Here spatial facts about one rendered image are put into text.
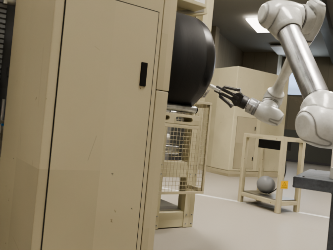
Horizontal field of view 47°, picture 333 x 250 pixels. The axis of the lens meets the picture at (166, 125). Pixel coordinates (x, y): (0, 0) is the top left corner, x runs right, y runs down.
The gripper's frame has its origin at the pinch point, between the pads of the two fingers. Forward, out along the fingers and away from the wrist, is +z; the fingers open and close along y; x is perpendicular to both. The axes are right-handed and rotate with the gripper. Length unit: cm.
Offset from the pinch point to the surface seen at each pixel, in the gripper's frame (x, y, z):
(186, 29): -8.2, -24.8, 26.9
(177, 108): -12.8, 16.8, 13.1
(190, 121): -8.1, 22.0, 4.1
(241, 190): 190, 152, -56
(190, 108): -5.9, 15.7, 7.5
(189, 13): 64, -23, 47
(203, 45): -4.3, -20.2, 15.4
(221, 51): 933, 171, 132
